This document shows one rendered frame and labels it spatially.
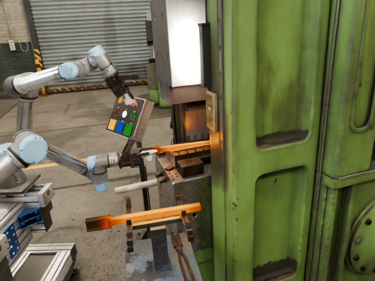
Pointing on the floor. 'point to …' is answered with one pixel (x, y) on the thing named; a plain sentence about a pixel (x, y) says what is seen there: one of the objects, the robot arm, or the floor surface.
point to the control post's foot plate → (142, 235)
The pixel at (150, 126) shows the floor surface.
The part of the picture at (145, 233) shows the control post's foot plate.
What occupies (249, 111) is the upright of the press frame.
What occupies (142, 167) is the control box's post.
